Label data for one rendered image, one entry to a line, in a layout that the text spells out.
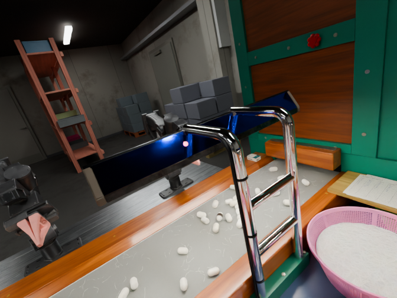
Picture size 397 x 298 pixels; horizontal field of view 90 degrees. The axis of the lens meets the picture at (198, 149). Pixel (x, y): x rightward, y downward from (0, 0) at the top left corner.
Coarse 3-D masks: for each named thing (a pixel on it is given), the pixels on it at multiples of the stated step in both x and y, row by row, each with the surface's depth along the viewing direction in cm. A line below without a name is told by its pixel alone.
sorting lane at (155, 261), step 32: (224, 192) 84; (192, 224) 70; (224, 224) 67; (256, 224) 63; (128, 256) 63; (160, 256) 60; (192, 256) 58; (224, 256) 55; (64, 288) 57; (96, 288) 55; (128, 288) 53; (160, 288) 51; (192, 288) 49
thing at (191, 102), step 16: (208, 80) 305; (224, 80) 310; (176, 96) 324; (192, 96) 322; (208, 96) 318; (224, 96) 314; (176, 112) 344; (192, 112) 304; (208, 112) 299; (224, 112) 320
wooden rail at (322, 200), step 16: (336, 176) 73; (320, 192) 67; (304, 208) 62; (320, 208) 60; (304, 224) 56; (288, 240) 52; (304, 240) 57; (272, 256) 49; (288, 256) 53; (224, 272) 48; (240, 272) 47; (272, 272) 50; (208, 288) 45; (224, 288) 45; (240, 288) 44
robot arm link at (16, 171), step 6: (6, 168) 54; (12, 168) 54; (18, 168) 54; (24, 168) 55; (30, 168) 55; (6, 174) 52; (12, 174) 52; (18, 174) 53; (24, 174) 53; (30, 174) 55; (6, 180) 52; (18, 180) 52; (24, 180) 53; (30, 180) 55; (36, 180) 63; (24, 186) 54; (30, 186) 55
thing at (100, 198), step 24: (288, 96) 63; (216, 120) 50; (240, 120) 52; (264, 120) 55; (144, 144) 41; (168, 144) 43; (192, 144) 45; (216, 144) 47; (96, 168) 36; (120, 168) 38; (144, 168) 39; (168, 168) 41; (96, 192) 35; (120, 192) 37
